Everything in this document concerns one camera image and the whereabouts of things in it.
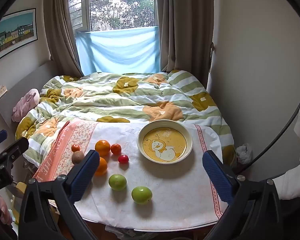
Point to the small orange tomato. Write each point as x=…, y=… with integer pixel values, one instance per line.
x=75, y=148

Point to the person's right forearm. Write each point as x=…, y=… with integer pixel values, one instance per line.
x=292, y=182

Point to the large orange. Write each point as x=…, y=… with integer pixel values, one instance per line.
x=102, y=167
x=102, y=148

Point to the yellow object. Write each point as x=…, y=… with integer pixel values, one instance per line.
x=20, y=188

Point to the framed wall poster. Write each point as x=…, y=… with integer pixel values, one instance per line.
x=15, y=35

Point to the window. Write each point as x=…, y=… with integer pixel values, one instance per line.
x=120, y=5

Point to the brown left curtain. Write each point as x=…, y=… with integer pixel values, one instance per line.
x=62, y=30

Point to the wall switch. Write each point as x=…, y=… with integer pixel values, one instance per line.
x=1, y=91

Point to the brown kiwi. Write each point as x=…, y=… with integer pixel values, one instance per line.
x=77, y=158

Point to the red cherry tomato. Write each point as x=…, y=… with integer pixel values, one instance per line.
x=123, y=159

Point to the light blue cloth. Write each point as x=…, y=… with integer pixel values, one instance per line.
x=120, y=50

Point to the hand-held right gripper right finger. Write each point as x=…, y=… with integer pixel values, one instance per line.
x=217, y=177

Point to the white tablecloth with pink border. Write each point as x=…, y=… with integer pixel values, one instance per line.
x=165, y=192

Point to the orange-red tomato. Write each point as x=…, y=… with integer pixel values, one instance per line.
x=116, y=149

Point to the round green fruit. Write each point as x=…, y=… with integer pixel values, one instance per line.
x=117, y=182
x=141, y=195

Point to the white plastic bag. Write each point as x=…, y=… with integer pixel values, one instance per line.
x=244, y=153

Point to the grey headboard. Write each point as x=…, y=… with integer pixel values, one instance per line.
x=20, y=85

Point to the dark curtain tieback hook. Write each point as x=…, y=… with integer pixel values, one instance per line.
x=211, y=47

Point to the yellow duck print bowl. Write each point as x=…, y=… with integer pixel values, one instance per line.
x=175, y=140

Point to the pink plush pillow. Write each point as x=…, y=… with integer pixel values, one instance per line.
x=25, y=105

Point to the green striped flower blanket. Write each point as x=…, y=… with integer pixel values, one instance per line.
x=110, y=100

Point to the person's left hand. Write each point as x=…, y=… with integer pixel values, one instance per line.
x=2, y=210

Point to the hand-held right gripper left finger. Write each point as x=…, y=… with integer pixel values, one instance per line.
x=86, y=177

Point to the brown curtain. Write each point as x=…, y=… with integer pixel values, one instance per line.
x=62, y=30
x=185, y=30

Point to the brown right curtain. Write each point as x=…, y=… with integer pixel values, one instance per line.
x=185, y=30

